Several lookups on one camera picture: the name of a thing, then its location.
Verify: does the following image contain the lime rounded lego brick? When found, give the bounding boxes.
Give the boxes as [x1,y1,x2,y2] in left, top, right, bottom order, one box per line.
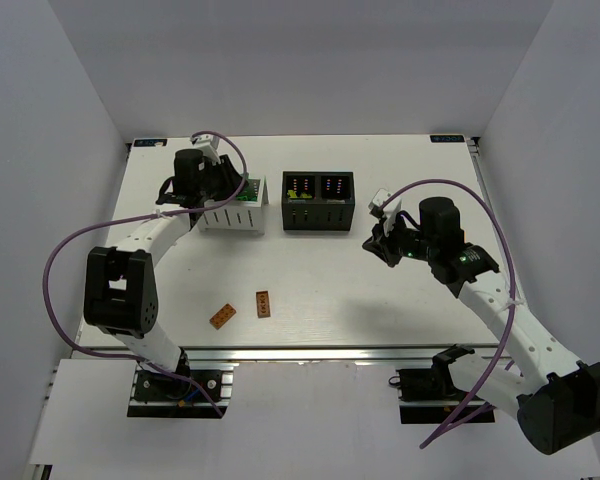
[287,190,313,200]

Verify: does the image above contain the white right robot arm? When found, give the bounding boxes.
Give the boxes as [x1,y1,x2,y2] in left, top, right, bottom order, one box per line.
[363,189,600,455]

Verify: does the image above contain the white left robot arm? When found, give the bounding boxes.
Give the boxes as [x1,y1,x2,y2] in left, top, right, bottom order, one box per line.
[83,142,246,376]

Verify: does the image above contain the green lego in white container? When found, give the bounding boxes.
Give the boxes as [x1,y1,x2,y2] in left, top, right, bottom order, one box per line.
[236,179,260,202]

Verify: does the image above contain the black two-compartment container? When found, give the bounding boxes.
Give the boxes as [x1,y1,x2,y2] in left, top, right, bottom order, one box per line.
[281,171,356,232]

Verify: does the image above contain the white two-compartment container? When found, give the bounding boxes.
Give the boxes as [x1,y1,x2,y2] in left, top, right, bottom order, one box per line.
[197,177,268,235]

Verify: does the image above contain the blue label sticker left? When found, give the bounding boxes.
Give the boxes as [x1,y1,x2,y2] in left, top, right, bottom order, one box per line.
[132,138,167,148]

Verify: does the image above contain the blue label sticker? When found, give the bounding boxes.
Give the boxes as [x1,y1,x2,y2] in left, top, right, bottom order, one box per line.
[429,134,465,143]
[132,138,167,148]

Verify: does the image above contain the blue label sticker right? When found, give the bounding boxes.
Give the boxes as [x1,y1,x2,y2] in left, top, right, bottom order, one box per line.
[429,134,465,143]

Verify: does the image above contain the brown lego brick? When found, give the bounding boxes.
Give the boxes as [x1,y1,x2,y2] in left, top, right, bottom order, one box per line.
[256,291,271,318]

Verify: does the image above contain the orange lego brick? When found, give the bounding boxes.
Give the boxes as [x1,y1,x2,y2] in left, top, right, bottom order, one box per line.
[209,303,236,330]

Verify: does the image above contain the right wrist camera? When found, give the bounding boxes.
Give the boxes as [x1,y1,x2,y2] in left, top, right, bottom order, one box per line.
[369,188,402,237]

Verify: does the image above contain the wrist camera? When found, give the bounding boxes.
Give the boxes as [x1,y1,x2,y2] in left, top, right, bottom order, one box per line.
[190,134,221,165]
[369,188,402,237]

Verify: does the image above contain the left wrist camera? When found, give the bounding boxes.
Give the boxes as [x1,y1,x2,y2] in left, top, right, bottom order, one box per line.
[190,134,221,165]

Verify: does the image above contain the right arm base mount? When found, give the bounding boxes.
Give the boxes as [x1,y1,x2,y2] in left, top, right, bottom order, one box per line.
[388,345,475,426]

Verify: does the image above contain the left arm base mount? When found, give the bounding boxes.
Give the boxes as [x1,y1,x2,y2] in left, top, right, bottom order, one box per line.
[127,366,233,420]

